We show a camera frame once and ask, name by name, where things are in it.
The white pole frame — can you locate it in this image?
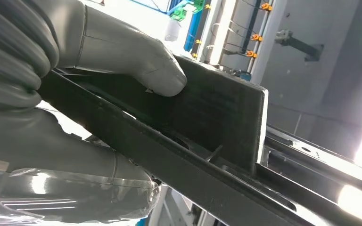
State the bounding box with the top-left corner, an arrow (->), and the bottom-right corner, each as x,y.
192,0 -> 277,75

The grey wall bracket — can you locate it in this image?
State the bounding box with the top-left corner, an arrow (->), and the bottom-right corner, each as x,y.
274,29 -> 324,62

